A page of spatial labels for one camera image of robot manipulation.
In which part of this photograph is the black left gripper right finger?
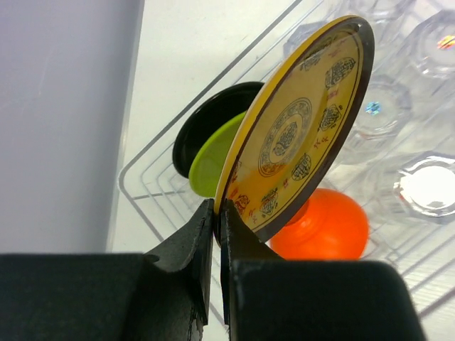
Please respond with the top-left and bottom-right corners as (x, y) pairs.
(219, 200), (283, 340)

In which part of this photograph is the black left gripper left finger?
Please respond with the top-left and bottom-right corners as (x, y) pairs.
(141, 199), (213, 340)

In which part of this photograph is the green round plate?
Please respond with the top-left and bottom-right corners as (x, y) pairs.
(188, 112), (246, 197)

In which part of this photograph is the yellow patterned plate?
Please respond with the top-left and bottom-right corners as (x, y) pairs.
(213, 15), (375, 241)

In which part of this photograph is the black round plate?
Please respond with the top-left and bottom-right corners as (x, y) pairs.
(172, 82), (264, 178)

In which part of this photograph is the clear dish rack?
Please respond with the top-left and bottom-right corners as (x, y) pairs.
(119, 1), (454, 338)

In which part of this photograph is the orange plastic bowl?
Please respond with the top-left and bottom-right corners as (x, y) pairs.
(269, 188), (369, 260)

